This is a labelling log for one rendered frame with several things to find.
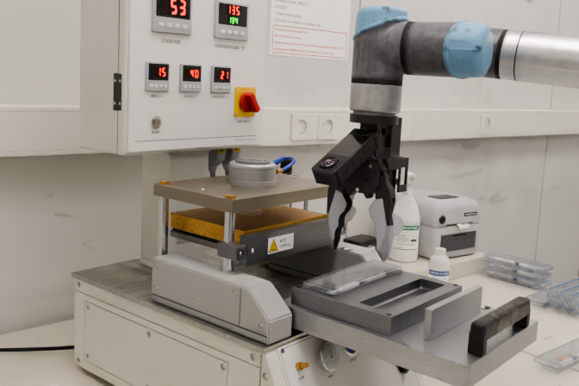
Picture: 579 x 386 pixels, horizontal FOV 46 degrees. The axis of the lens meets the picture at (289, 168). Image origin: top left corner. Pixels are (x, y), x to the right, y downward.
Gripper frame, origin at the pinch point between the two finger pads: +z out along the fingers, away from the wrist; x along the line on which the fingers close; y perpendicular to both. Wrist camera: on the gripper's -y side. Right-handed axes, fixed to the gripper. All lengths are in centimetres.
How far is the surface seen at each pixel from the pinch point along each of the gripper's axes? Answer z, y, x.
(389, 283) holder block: 4.6, 2.6, -4.6
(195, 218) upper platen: -1.6, -10.2, 24.3
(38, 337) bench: 29, -13, 65
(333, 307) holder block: 5.7, -9.9, -3.7
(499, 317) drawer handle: 3.3, -2.9, -23.7
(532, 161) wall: 2, 192, 45
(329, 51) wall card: -34, 72, 61
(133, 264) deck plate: 11.3, -5.8, 45.3
